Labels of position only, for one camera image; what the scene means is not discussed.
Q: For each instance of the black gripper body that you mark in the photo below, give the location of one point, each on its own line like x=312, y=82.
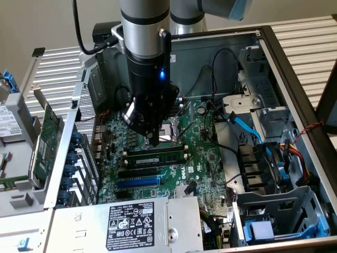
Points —
x=148, y=79

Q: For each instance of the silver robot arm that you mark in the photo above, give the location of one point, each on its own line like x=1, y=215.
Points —
x=144, y=31

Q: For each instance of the RAM memory stick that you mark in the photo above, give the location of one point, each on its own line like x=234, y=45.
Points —
x=187, y=152

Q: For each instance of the metal locking lever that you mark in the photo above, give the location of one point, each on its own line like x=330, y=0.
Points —
x=185, y=106
x=186, y=131

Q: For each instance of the metal CPU socket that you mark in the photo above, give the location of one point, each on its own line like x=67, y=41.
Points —
x=169, y=129

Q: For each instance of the white case label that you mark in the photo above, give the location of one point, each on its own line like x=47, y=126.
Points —
x=173, y=58

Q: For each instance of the round coin cell battery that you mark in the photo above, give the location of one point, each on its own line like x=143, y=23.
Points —
x=202, y=109

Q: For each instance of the long black expansion slot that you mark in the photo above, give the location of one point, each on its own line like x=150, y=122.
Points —
x=138, y=173

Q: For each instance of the green motherboard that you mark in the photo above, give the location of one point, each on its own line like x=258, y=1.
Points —
x=200, y=147

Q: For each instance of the open PC case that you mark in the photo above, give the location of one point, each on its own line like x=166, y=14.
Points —
x=200, y=52

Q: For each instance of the blue expansion slot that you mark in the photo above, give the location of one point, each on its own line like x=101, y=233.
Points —
x=138, y=182

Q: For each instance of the blue card retention clip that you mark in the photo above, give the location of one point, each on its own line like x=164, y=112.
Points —
x=64, y=197
x=70, y=170
x=71, y=159
x=77, y=137
x=68, y=183
x=72, y=148

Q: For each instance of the black box device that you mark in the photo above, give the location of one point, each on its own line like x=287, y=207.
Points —
x=102, y=30

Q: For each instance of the short black expansion slot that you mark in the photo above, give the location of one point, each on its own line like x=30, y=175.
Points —
x=123, y=194

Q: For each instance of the silver chipset heatsink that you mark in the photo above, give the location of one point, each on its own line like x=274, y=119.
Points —
x=179, y=192

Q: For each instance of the green graphics card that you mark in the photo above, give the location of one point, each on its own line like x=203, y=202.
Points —
x=47, y=137

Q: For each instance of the silver disk bay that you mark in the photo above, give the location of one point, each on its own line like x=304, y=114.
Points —
x=266, y=87

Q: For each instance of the black table end cap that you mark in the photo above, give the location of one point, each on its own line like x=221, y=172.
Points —
x=38, y=52

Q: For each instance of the silver power supply unit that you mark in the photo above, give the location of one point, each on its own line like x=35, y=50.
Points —
x=79, y=226

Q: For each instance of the hard disk drive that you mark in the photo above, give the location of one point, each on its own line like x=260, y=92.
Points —
x=9, y=124

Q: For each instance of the blue disk caddy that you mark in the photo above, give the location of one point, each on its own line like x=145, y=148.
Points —
x=11, y=81
x=260, y=230

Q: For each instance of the grey disk bay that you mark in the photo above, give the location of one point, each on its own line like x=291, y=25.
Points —
x=276, y=200

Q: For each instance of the dark flat panel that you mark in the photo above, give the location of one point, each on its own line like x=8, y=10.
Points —
x=330, y=105

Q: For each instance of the blue plastic latch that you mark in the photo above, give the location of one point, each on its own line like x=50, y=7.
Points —
x=23, y=245

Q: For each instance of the silver metal bracket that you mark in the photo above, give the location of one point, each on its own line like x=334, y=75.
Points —
x=237, y=104

